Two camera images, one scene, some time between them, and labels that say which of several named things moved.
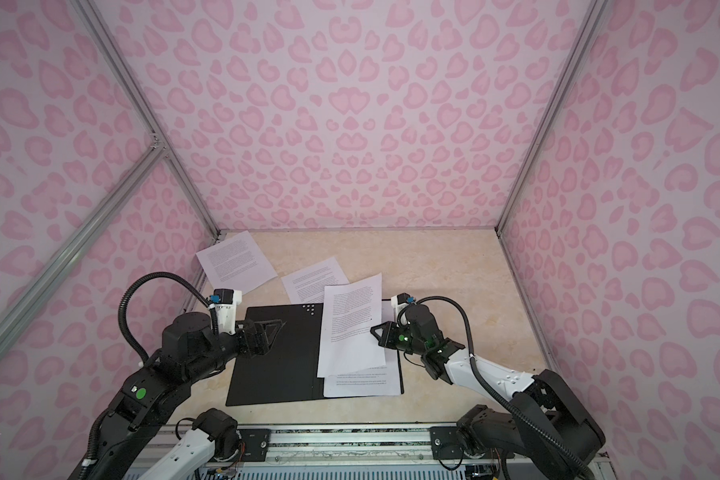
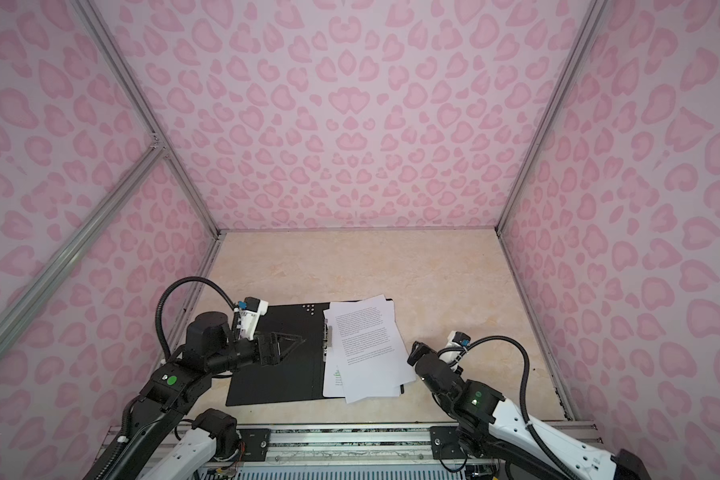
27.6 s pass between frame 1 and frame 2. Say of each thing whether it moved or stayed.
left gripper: moved
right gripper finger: moved
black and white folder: stayed
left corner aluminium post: stayed
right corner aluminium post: stayed
